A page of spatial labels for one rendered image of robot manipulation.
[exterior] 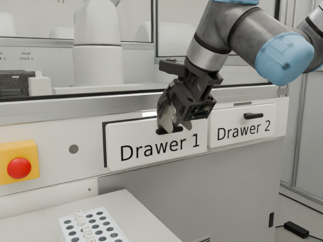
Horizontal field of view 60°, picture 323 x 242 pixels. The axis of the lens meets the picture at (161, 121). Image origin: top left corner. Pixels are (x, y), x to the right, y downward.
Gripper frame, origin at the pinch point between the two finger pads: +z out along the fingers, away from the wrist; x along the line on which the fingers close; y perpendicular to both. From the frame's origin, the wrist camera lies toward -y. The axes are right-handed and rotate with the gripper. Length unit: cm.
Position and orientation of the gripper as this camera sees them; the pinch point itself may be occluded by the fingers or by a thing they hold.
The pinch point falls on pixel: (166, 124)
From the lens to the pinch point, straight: 68.7
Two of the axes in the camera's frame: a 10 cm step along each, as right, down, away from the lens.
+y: 4.2, 7.2, -5.6
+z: -3.0, 6.9, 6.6
